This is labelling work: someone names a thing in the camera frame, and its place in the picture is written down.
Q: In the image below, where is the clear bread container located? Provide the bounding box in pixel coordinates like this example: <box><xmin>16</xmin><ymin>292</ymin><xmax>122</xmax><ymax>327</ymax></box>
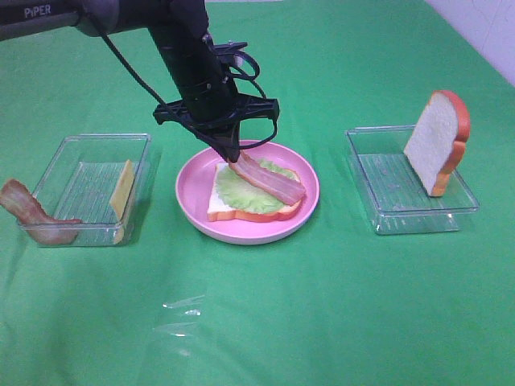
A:
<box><xmin>344</xmin><ymin>125</ymin><xmax>480</xmax><ymax>236</ymax></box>

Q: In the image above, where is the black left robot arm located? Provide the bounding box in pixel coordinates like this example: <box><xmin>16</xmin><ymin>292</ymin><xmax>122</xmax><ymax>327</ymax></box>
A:
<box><xmin>1</xmin><ymin>1</ymin><xmax>279</xmax><ymax>163</ymax></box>

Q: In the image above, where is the toy bacon strip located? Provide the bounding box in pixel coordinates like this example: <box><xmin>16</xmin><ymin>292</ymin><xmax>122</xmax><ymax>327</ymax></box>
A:
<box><xmin>229</xmin><ymin>152</ymin><xmax>306</xmax><ymax>206</ymax></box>
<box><xmin>1</xmin><ymin>179</ymin><xmax>82</xmax><ymax>245</ymax></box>

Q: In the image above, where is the clear plastic film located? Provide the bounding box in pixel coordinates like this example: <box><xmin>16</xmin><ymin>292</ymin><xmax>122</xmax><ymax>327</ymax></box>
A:
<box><xmin>150</xmin><ymin>280</ymin><xmax>207</xmax><ymax>359</ymax></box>

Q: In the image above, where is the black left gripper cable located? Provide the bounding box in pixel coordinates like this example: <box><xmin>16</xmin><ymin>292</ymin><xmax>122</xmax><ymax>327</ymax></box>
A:
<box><xmin>86</xmin><ymin>7</ymin><xmax>278</xmax><ymax>152</ymax></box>

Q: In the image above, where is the green tablecloth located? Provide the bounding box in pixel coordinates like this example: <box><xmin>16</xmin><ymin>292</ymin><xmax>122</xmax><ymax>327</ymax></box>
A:
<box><xmin>1</xmin><ymin>1</ymin><xmax>514</xmax><ymax>385</ymax></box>

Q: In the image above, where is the toy bacon strip front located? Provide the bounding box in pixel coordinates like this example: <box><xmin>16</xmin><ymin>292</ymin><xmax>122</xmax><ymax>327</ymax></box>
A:
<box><xmin>1</xmin><ymin>179</ymin><xmax>82</xmax><ymax>245</ymax></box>

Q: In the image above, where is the toy yellow cheese slice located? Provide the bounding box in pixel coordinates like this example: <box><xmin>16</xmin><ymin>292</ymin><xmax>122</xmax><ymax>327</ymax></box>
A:
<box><xmin>109</xmin><ymin>159</ymin><xmax>135</xmax><ymax>244</ymax></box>

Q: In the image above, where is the clear fillings container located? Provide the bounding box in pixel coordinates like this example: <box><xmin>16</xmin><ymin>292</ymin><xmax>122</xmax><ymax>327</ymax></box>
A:
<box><xmin>32</xmin><ymin>133</ymin><xmax>159</xmax><ymax>247</ymax></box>

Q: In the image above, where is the pink round plate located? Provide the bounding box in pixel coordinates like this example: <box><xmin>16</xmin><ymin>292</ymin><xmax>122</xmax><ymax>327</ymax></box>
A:
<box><xmin>175</xmin><ymin>142</ymin><xmax>319</xmax><ymax>245</ymax></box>

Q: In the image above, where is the toy bread slice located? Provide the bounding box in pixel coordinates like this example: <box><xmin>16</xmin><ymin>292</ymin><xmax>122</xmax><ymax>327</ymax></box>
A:
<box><xmin>207</xmin><ymin>163</ymin><xmax>303</xmax><ymax>223</ymax></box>
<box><xmin>403</xmin><ymin>90</ymin><xmax>471</xmax><ymax>197</ymax></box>

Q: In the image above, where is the toy lettuce leaf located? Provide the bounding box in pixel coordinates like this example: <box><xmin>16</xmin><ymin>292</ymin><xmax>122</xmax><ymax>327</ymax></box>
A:
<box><xmin>207</xmin><ymin>163</ymin><xmax>302</xmax><ymax>217</ymax></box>

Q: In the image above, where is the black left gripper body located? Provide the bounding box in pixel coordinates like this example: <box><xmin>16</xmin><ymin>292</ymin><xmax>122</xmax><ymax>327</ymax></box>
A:
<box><xmin>154</xmin><ymin>39</ymin><xmax>279</xmax><ymax>135</ymax></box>

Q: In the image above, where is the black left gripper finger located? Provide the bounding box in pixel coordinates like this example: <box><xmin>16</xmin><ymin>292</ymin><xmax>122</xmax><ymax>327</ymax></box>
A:
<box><xmin>196</xmin><ymin>123</ymin><xmax>240</xmax><ymax>162</ymax></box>

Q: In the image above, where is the toy bread slice upright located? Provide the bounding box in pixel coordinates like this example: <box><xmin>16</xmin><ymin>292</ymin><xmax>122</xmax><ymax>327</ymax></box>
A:
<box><xmin>403</xmin><ymin>90</ymin><xmax>471</xmax><ymax>197</ymax></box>

